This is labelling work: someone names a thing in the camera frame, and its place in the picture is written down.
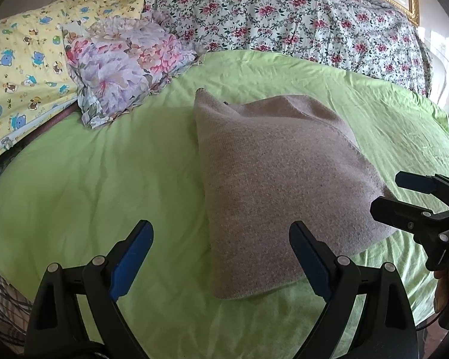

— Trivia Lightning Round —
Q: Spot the light green bedsheet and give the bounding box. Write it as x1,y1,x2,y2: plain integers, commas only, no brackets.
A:
0,50,449,359

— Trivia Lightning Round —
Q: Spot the person's right hand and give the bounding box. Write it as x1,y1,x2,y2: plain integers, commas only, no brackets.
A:
434,270,449,312

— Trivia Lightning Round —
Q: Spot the red floral quilt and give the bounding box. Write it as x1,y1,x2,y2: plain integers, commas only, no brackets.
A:
142,0,433,96

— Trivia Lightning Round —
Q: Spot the yellow cartoon bear blanket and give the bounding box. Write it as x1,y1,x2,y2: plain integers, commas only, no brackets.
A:
0,0,146,165

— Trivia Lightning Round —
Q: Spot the thin black cable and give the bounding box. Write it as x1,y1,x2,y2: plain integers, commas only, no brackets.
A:
415,312,447,333

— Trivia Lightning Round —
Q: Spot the pastel floral ruffled pillow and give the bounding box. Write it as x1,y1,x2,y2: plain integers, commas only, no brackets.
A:
62,11,199,130

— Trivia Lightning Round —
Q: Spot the taupe knit sweater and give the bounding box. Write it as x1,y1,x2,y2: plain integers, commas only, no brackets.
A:
193,88,397,300

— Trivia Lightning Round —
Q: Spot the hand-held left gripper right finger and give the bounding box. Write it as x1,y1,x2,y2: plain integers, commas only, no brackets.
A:
289,220,416,359

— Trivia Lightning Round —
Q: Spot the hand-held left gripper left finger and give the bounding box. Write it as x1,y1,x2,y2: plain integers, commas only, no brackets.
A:
24,220,154,359

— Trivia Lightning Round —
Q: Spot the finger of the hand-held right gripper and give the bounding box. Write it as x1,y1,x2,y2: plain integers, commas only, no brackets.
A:
370,196,449,247
395,171,449,210

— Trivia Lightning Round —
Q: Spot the plaid cloth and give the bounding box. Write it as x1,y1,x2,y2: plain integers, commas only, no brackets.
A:
0,254,32,354

